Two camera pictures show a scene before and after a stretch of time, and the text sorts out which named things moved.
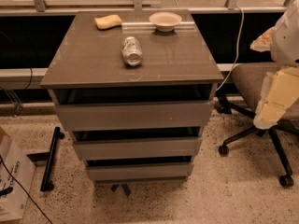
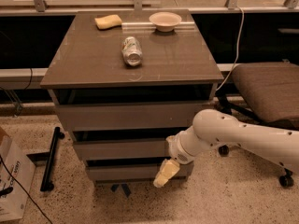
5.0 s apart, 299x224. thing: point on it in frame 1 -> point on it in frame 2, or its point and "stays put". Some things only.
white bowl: [165, 21] stays put
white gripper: [286, 41] -> [176, 152]
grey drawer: [139, 172] stays put
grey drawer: [136, 116] stays put
